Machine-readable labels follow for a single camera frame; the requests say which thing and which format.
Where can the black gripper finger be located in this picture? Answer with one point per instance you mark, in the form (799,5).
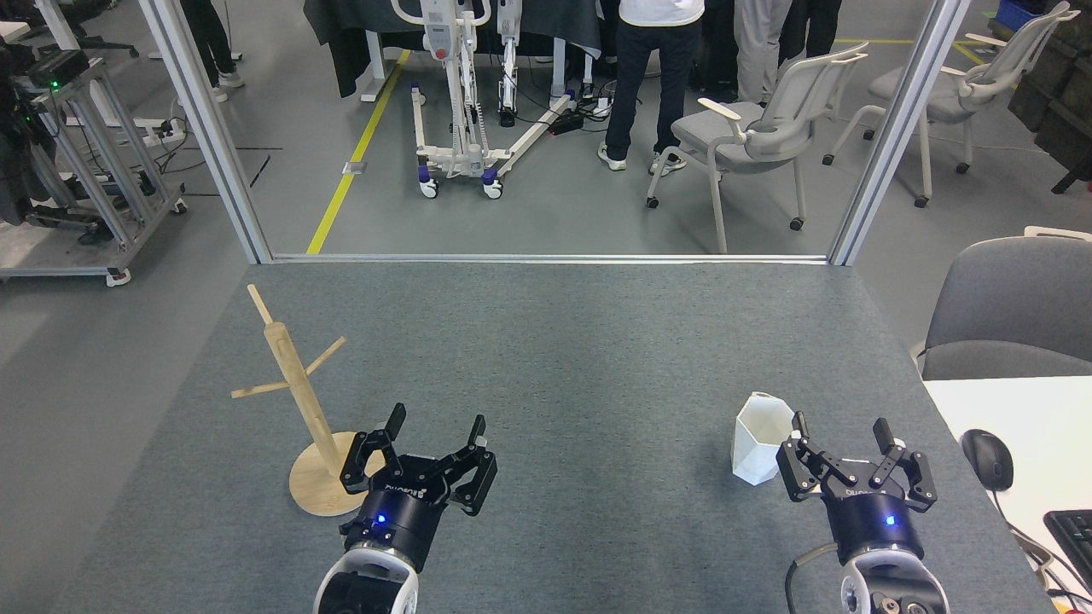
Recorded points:
(921,482)
(789,473)
(482,477)
(351,479)

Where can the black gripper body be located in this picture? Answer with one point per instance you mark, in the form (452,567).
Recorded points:
(874,524)
(401,520)

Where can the white faceted cup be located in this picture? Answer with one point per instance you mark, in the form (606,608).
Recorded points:
(755,443)

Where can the wooden cup storage rack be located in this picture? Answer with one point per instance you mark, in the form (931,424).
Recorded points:
(328,490)

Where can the black computer mouse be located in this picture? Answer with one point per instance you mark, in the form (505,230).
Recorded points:
(988,460)

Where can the white desk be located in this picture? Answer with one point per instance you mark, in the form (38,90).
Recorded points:
(1041,426)

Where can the black keyboard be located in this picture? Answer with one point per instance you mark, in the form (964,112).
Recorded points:
(1075,541)

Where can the dark grey office chair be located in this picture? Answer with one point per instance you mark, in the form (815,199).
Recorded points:
(1015,298)

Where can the metal floor plate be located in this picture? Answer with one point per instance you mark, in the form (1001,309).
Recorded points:
(354,168)

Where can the black power strip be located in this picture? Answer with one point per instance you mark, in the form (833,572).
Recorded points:
(566,124)

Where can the white power strip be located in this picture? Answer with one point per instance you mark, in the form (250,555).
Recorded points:
(162,130)
(597,106)

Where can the white stand on wheels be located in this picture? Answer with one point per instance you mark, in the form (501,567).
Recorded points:
(465,85)

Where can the dark stacked crates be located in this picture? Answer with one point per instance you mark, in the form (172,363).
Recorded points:
(1058,102)

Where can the person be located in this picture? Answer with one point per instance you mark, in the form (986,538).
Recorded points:
(810,26)
(209,34)
(759,51)
(653,68)

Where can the black cloth covered table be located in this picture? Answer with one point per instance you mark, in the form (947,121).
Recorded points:
(341,34)

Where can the blue bin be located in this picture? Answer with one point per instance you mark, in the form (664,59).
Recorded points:
(1019,13)

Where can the silver table edge rail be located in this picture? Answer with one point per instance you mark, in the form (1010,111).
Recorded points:
(546,257)

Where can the grey chair with white frame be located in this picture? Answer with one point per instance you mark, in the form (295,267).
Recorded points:
(734,136)
(943,102)

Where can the silver frame post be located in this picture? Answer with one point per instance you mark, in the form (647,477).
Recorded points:
(896,128)
(209,128)

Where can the metal frame cart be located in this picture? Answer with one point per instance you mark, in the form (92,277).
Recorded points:
(94,170)

